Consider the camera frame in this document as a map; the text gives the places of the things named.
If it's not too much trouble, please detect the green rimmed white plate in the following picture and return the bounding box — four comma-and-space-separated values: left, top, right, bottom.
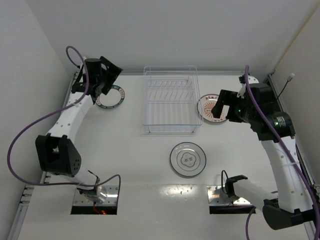
95, 85, 125, 110

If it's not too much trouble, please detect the white wire dish rack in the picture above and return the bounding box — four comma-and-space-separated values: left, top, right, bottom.
142, 65, 203, 135

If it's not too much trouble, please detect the metal base plate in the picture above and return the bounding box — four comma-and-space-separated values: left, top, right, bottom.
206, 185, 252, 207
72, 185, 119, 207

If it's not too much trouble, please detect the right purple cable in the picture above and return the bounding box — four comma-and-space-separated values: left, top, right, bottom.
243, 64, 320, 240

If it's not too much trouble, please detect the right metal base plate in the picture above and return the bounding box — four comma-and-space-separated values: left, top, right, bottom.
206, 185, 252, 207

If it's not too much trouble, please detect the left aluminium frame rail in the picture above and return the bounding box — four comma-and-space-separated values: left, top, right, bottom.
7, 71, 79, 240

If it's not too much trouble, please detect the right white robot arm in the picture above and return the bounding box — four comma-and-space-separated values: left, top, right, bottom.
211, 73, 320, 239

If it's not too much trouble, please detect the aluminium frame rail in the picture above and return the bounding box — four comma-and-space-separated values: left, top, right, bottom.
266, 72, 320, 191
7, 71, 79, 240

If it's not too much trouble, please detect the purple cable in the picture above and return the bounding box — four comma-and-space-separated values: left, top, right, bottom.
243, 64, 320, 240
6, 45, 122, 198

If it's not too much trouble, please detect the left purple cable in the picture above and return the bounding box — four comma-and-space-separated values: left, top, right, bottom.
6, 45, 122, 198

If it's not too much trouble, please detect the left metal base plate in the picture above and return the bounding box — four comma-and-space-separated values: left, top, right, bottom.
72, 185, 119, 207

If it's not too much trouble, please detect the blue rimmed flower plate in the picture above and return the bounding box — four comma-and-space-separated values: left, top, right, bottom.
169, 142, 207, 178

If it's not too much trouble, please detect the black wall cable with plug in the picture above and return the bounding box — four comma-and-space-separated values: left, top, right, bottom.
275, 72, 296, 101

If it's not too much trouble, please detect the orange patterned plate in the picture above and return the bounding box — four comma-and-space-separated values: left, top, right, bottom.
197, 94, 229, 124

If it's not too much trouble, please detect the right aluminium frame rail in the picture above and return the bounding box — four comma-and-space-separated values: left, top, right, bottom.
266, 72, 320, 191

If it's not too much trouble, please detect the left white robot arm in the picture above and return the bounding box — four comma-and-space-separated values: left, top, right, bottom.
35, 56, 123, 204

